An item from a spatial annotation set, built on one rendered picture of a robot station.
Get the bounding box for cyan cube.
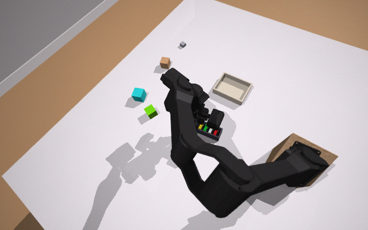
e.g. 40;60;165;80
131;87;147;102

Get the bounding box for small green cube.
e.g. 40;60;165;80
144;105;158;119

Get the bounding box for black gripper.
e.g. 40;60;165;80
192;103;225;130

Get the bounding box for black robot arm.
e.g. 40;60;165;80
160;68;329;218

